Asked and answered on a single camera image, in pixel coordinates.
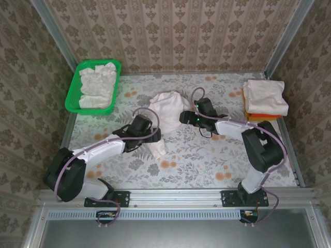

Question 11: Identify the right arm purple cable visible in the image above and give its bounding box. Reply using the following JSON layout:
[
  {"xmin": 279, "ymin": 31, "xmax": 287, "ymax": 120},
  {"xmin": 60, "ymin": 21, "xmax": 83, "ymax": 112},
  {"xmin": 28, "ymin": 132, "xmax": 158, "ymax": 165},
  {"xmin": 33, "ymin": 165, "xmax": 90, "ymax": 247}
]
[{"xmin": 190, "ymin": 87, "xmax": 288, "ymax": 228}]

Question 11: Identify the crumpled white t-shirts pile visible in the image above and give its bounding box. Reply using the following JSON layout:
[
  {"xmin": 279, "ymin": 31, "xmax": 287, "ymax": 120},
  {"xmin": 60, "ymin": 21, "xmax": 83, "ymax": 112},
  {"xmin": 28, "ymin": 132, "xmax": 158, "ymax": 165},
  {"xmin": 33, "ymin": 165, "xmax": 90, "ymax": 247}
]
[{"xmin": 78, "ymin": 61, "xmax": 117, "ymax": 109}]

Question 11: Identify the right black mount plate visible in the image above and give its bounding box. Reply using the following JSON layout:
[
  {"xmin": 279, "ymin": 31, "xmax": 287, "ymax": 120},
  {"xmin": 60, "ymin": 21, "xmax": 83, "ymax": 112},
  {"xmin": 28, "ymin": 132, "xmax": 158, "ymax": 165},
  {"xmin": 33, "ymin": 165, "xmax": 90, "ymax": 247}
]
[{"xmin": 221, "ymin": 190, "xmax": 269, "ymax": 207}]

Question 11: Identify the green plastic basket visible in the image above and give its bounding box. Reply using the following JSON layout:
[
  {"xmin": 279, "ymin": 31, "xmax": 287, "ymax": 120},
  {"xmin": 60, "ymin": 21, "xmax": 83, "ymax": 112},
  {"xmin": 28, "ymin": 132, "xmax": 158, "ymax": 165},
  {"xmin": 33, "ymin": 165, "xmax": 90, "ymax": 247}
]
[{"xmin": 64, "ymin": 59, "xmax": 122, "ymax": 116}]

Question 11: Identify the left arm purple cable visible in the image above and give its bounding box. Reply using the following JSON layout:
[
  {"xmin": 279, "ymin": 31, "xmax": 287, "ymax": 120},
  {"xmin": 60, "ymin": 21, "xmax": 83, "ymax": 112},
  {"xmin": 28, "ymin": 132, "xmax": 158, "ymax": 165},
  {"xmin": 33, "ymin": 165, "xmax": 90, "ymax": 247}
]
[{"xmin": 53, "ymin": 107, "xmax": 162, "ymax": 229}]

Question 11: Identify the floral table cover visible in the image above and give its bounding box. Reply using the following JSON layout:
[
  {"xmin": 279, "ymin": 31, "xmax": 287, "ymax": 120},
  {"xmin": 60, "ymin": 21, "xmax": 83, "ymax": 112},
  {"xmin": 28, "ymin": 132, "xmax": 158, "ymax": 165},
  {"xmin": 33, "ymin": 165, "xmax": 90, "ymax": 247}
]
[{"xmin": 62, "ymin": 72, "xmax": 298, "ymax": 191}]

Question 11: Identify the folded bright orange t-shirt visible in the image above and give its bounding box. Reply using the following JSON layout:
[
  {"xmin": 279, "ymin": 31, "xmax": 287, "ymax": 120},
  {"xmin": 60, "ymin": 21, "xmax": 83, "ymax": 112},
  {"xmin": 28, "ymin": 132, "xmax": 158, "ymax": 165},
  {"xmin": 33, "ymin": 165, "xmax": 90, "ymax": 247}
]
[{"xmin": 248, "ymin": 111, "xmax": 279, "ymax": 120}]

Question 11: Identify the aluminium frame post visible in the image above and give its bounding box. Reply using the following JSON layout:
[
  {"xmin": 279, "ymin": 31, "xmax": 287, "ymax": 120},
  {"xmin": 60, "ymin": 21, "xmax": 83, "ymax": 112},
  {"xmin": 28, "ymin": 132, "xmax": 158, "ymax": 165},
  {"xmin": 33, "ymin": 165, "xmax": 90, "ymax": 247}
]
[
  {"xmin": 28, "ymin": 0, "xmax": 80, "ymax": 70},
  {"xmin": 263, "ymin": 0, "xmax": 316, "ymax": 78}
]

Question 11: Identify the black mount plate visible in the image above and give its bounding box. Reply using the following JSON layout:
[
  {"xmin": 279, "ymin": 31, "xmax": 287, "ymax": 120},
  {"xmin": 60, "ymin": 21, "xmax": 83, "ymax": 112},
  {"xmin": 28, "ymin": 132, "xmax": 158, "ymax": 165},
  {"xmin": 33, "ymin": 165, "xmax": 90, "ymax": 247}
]
[
  {"xmin": 84, "ymin": 190, "xmax": 130, "ymax": 208},
  {"xmin": 221, "ymin": 190, "xmax": 269, "ymax": 207}
]

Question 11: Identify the grey slotted cable duct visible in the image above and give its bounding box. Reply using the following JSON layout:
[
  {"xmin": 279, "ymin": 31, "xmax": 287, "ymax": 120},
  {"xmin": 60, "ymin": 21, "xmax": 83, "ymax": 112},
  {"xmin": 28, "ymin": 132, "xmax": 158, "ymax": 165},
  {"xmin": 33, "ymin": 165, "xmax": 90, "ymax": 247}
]
[{"xmin": 48, "ymin": 209, "xmax": 259, "ymax": 221}]

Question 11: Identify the white t-shirt with red print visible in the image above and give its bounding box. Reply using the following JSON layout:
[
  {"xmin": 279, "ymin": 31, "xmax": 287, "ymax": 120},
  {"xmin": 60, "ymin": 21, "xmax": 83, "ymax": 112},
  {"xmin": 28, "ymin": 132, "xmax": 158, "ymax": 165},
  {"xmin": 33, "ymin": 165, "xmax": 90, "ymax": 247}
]
[{"xmin": 147, "ymin": 90, "xmax": 193, "ymax": 160}]

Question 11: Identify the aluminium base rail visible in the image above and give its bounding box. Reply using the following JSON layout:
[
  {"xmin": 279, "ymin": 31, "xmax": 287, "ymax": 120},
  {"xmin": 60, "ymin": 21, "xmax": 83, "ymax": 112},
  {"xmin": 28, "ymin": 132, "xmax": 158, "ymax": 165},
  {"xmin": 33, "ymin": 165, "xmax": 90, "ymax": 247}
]
[{"xmin": 38, "ymin": 188, "xmax": 316, "ymax": 208}]

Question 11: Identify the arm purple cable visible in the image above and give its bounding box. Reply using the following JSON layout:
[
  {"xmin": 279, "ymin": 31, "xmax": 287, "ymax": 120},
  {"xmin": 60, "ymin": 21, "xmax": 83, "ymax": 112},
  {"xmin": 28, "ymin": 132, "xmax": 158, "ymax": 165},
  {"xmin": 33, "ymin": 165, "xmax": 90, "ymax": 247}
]
[
  {"xmin": 53, "ymin": 107, "xmax": 162, "ymax": 229},
  {"xmin": 190, "ymin": 87, "xmax": 288, "ymax": 228}
]

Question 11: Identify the black connector board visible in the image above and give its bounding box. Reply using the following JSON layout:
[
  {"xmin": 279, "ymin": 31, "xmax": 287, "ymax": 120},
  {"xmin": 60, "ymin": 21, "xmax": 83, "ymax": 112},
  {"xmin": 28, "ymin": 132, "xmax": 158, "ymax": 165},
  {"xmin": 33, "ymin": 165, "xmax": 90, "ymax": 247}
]
[
  {"xmin": 239, "ymin": 209, "xmax": 259, "ymax": 223},
  {"xmin": 96, "ymin": 210, "xmax": 117, "ymax": 224}
]

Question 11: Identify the left black mount plate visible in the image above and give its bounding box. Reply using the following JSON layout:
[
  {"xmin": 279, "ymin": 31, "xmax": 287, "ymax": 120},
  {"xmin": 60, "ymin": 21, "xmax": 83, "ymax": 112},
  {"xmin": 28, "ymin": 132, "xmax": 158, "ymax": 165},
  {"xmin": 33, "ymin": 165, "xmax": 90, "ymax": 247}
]
[{"xmin": 84, "ymin": 190, "xmax": 130, "ymax": 208}]

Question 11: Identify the aluminium table side rail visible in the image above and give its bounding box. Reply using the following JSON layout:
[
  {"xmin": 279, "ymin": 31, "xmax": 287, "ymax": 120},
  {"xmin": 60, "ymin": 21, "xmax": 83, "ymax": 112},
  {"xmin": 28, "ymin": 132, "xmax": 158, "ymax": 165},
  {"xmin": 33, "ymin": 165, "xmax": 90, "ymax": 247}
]
[
  {"xmin": 59, "ymin": 111, "xmax": 78, "ymax": 156},
  {"xmin": 263, "ymin": 71, "xmax": 306, "ymax": 189}
]

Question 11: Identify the folded white t-shirt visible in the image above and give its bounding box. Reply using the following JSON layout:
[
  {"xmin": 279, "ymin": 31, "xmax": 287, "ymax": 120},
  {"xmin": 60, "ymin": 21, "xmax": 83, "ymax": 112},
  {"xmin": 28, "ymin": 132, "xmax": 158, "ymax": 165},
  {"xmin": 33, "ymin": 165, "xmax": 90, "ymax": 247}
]
[{"xmin": 243, "ymin": 79, "xmax": 289, "ymax": 117}]

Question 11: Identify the grey metal panel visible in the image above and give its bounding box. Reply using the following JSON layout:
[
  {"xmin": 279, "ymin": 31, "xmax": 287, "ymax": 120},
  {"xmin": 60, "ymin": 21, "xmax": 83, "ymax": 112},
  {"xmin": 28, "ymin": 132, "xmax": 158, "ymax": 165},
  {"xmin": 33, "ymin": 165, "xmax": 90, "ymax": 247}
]
[{"xmin": 24, "ymin": 206, "xmax": 331, "ymax": 248}]

